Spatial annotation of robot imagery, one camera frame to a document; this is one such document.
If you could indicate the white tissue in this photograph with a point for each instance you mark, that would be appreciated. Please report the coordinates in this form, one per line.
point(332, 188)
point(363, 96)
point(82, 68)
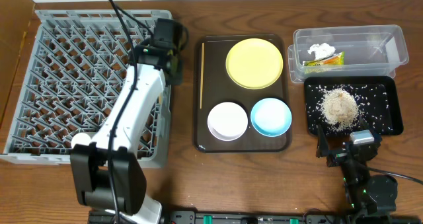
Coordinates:
point(321, 51)

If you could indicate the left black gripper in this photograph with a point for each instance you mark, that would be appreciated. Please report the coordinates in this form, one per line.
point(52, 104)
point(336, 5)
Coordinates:
point(176, 71)

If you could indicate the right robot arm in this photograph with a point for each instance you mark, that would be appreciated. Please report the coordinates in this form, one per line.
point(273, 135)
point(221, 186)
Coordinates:
point(372, 197)

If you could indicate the white round bowl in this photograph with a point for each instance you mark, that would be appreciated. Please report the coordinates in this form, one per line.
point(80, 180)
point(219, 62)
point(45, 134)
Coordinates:
point(227, 121)

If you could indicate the yellow round plate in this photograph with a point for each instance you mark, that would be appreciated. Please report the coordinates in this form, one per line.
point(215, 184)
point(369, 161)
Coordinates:
point(254, 63)

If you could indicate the grey plastic dishwasher rack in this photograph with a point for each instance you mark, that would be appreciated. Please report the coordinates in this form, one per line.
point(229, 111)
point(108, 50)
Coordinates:
point(74, 75)

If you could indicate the dark brown serving tray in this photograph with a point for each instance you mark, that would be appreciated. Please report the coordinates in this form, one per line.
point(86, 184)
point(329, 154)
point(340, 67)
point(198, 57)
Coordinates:
point(218, 87)

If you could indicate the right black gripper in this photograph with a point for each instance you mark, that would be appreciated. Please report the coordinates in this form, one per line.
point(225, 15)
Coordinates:
point(339, 154)

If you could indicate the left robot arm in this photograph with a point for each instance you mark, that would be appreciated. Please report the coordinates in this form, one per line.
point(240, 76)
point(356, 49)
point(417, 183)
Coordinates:
point(106, 172)

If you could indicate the pile of rice leftovers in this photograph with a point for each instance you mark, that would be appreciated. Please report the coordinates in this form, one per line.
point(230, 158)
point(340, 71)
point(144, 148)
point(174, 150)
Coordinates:
point(337, 108)

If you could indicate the black rectangular waste tray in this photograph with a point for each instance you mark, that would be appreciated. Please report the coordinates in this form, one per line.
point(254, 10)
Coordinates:
point(386, 81)

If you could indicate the light blue bowl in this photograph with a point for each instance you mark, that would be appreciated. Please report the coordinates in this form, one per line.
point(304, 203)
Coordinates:
point(271, 117)

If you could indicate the green orange snack wrapper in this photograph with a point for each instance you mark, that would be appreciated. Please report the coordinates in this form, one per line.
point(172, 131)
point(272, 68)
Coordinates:
point(336, 59)

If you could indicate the clear plastic waste bin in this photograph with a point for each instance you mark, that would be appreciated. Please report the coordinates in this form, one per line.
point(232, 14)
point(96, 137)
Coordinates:
point(370, 50)

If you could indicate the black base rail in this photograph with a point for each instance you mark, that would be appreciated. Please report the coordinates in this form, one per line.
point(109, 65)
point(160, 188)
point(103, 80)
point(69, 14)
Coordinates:
point(191, 217)

